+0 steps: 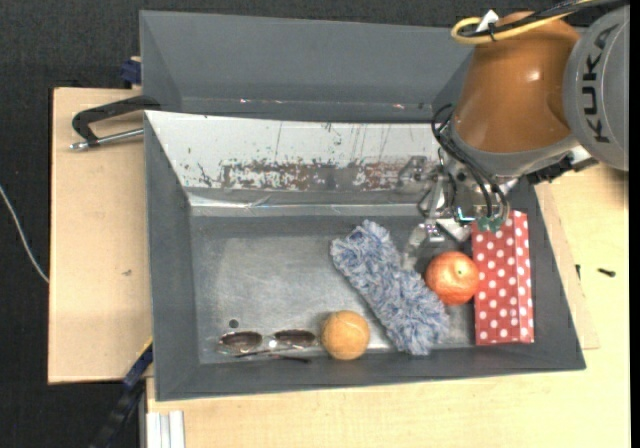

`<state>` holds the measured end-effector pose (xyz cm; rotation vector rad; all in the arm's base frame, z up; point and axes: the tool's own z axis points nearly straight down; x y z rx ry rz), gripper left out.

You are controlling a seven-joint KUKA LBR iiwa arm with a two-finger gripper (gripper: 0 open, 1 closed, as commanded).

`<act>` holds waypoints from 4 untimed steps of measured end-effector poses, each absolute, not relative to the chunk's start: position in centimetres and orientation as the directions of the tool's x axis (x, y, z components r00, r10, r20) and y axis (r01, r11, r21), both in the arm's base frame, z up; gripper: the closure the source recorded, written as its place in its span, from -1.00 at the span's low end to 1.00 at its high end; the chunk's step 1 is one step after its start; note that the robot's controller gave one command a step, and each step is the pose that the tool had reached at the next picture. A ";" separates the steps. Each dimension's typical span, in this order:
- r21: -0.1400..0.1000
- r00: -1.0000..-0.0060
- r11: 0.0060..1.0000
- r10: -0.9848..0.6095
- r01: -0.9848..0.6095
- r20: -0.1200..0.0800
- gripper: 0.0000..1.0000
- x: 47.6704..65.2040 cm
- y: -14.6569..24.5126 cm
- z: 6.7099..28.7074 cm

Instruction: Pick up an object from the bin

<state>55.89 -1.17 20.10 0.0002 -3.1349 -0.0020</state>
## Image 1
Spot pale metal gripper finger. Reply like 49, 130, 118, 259
402, 222, 445, 274

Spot orange fruit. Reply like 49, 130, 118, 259
424, 250, 482, 308

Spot blue and white fluffy duster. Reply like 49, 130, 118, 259
328, 219, 452, 357

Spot red white-dotted box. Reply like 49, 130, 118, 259
470, 209, 536, 347

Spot orange-tan tennis ball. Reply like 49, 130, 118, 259
319, 309, 372, 362

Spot grey metal bin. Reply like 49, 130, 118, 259
138, 9, 588, 403

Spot brown-lens sunglasses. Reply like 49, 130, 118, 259
215, 328, 322, 365

